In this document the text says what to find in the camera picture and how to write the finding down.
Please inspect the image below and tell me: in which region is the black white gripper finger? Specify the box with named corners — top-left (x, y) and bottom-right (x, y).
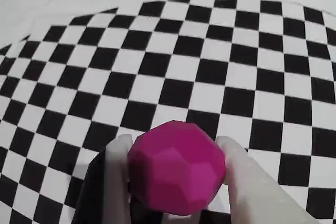
top-left (72, 133), bottom-right (134, 224)

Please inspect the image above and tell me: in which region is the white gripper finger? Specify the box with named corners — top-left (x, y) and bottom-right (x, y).
top-left (216, 136), bottom-right (328, 224)

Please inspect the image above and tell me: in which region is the pink faceted ball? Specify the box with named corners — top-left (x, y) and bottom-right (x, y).
top-left (128, 120), bottom-right (227, 216)

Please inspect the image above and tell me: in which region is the black white checkerboard sheet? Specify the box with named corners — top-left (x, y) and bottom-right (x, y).
top-left (0, 0), bottom-right (336, 224)

